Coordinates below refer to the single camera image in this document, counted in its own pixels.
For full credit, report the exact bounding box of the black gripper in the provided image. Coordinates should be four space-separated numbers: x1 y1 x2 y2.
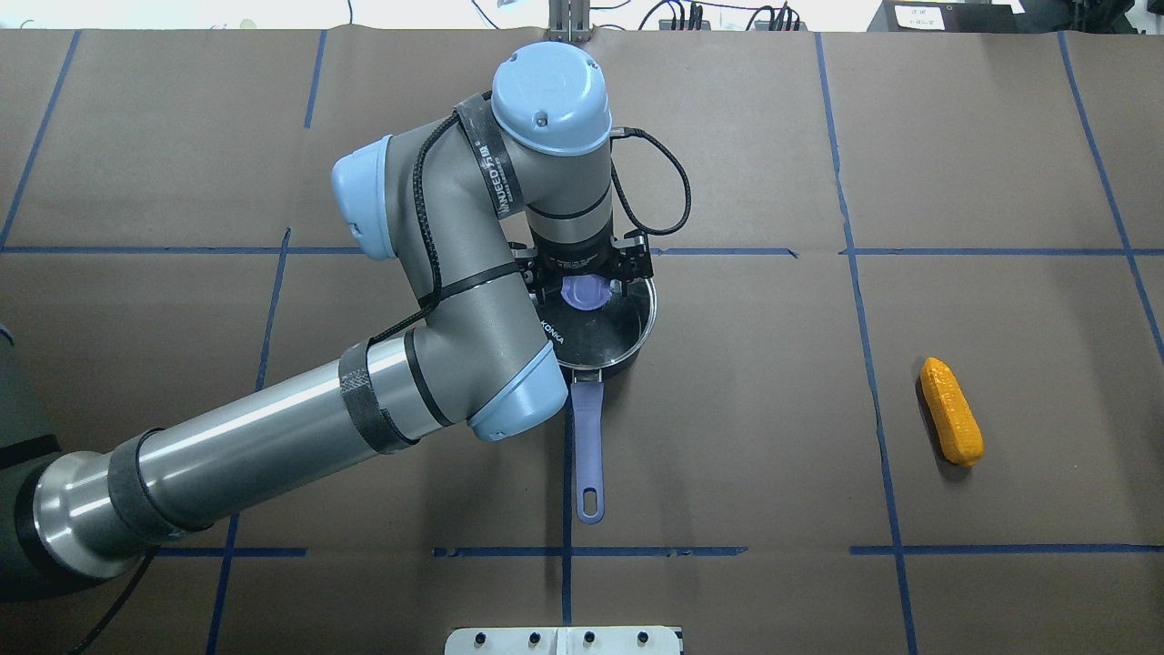
527 229 654 301

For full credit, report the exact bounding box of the glass lid blue knob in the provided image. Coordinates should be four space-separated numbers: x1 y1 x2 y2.
532 275 658 376

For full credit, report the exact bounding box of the dark blue saucepan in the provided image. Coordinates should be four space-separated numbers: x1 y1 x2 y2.
535 275 658 525

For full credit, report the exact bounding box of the yellow toy corn cob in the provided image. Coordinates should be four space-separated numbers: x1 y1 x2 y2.
918 357 985 468

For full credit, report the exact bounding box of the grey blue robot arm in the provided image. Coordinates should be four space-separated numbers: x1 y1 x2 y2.
3 41 653 601

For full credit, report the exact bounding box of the brown paper table mat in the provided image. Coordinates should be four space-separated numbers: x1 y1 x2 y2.
3 24 1161 654

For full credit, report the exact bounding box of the black box with label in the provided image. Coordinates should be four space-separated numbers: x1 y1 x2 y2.
866 1 1021 34

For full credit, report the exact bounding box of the aluminium frame post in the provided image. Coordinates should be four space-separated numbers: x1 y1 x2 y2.
546 0 592 45

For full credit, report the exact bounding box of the white camera mast post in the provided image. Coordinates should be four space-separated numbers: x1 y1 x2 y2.
443 625 686 654

